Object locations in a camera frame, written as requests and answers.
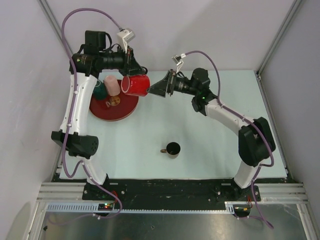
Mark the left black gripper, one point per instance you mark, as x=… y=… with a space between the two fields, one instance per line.
x=130 y=67

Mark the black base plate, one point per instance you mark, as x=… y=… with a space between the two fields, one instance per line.
x=179 y=194

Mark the brown speckled mug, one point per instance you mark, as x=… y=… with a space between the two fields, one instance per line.
x=172 y=149

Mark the aluminium frame rail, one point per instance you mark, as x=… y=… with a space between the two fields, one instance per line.
x=61 y=192

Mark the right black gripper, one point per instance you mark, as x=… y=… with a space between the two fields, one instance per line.
x=160 y=88

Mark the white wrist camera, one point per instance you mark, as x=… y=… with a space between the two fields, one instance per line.
x=178 y=60
x=124 y=37

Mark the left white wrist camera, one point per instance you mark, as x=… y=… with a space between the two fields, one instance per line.
x=124 y=37

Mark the red round tray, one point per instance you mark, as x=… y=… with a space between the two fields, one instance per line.
x=113 y=108

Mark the grey cable duct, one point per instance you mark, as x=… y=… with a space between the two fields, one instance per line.
x=68 y=207

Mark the light pink tall mug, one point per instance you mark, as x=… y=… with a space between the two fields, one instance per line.
x=112 y=85

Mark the dark green mug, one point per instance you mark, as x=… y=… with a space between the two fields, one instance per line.
x=100 y=91

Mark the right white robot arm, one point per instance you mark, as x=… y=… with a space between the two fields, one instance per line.
x=255 y=139

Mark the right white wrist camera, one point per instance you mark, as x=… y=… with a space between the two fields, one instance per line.
x=178 y=60

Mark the red mug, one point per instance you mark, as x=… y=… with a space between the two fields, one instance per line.
x=136 y=85

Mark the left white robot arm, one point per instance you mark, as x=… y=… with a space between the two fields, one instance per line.
x=85 y=67

